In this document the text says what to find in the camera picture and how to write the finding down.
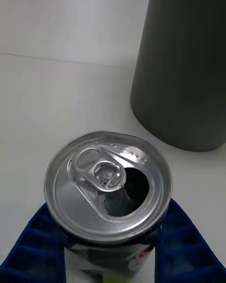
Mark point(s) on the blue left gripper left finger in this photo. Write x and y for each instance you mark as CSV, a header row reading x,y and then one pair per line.
x,y
30,252

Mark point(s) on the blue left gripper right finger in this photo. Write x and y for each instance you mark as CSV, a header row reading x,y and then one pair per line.
x,y
186,247

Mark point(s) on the silver-top drink can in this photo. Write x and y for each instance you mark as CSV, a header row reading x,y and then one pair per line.
x,y
108,191

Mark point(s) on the grey plastic waste bin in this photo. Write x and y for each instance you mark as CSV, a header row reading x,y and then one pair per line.
x,y
183,63

